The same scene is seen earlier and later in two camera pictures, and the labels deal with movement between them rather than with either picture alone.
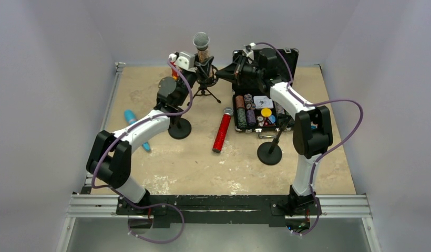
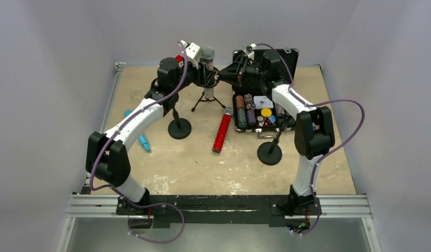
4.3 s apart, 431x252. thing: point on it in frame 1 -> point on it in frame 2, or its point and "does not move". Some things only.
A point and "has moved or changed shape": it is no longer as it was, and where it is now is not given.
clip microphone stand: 179,128 does not move
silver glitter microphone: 202,40 -> 207,53
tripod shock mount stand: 205,78 has moved or changed shape
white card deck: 263,102 does not move
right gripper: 239,69 does not move
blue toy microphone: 131,117 does not move
